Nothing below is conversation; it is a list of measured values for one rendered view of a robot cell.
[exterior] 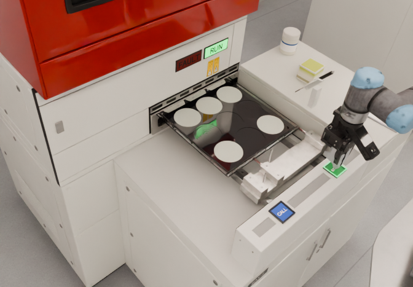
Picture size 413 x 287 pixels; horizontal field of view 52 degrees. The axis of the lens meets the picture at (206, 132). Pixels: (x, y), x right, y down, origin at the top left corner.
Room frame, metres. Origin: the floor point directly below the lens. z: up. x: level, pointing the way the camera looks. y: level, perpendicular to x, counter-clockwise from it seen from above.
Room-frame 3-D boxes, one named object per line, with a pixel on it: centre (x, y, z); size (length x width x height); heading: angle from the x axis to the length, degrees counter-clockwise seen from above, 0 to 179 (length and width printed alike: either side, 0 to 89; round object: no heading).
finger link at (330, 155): (0.92, -0.39, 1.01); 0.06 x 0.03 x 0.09; 47
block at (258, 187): (0.87, -0.17, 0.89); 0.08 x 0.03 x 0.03; 46
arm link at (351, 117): (0.93, -0.41, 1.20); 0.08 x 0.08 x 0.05
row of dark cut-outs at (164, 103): (1.26, 0.05, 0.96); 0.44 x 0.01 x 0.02; 136
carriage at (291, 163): (0.99, -0.28, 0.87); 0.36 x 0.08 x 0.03; 136
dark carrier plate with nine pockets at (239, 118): (1.16, -0.08, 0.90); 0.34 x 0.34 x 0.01; 46
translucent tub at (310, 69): (1.38, -0.38, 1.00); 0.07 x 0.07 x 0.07; 50
